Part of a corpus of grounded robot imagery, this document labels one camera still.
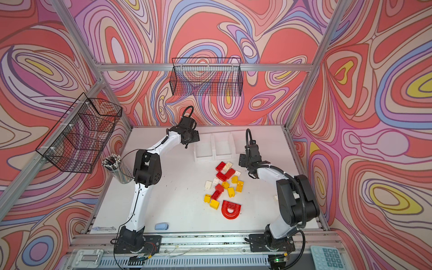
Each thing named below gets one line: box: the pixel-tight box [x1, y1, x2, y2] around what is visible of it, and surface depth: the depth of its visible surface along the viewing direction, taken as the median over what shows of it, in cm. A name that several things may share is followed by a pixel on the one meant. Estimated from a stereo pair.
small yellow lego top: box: [230, 175, 239, 184], surface depth 95 cm
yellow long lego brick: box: [236, 180, 245, 193], surface depth 93 cm
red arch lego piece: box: [221, 200, 242, 220], surface depth 84 cm
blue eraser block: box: [154, 222, 169, 231], surface depth 79 cm
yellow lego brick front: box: [209, 199, 220, 210], surface depth 85 cm
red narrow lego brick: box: [210, 183, 224, 201], surface depth 90 cm
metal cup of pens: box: [101, 153, 134, 184], surface depth 84 cm
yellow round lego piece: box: [221, 181, 231, 189], surface depth 92 cm
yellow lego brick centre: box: [227, 187, 236, 198], surface depth 89 cm
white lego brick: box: [204, 180, 213, 190], surface depth 93 cm
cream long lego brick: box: [222, 162, 233, 173], surface depth 100 cm
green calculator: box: [309, 245, 346, 270], surface depth 70 cm
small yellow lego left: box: [203, 194, 212, 204], surface depth 88 cm
